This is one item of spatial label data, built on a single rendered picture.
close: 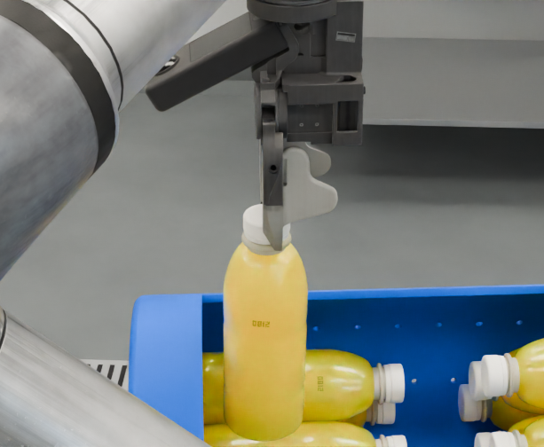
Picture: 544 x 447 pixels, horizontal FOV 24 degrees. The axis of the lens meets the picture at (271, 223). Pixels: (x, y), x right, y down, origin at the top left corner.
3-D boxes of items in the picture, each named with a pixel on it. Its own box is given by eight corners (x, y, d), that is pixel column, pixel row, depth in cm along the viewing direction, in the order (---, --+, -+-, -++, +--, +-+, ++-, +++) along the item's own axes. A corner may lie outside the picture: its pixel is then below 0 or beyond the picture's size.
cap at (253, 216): (246, 225, 109) (246, 207, 108) (291, 228, 109) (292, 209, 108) (240, 248, 106) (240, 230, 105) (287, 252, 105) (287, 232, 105)
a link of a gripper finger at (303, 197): (339, 261, 103) (339, 150, 99) (264, 263, 102) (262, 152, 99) (335, 247, 106) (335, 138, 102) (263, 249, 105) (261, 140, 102)
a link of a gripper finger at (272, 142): (284, 211, 99) (282, 100, 96) (264, 212, 99) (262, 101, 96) (280, 192, 104) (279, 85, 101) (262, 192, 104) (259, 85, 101)
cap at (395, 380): (375, 364, 131) (393, 364, 131) (377, 403, 130) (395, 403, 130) (380, 363, 127) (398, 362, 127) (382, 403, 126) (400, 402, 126)
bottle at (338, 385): (193, 356, 132) (374, 350, 132) (194, 425, 130) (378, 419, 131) (192, 350, 125) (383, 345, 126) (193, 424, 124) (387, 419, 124)
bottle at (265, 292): (229, 388, 120) (230, 213, 110) (305, 393, 119) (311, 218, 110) (219, 435, 114) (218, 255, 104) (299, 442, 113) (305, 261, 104)
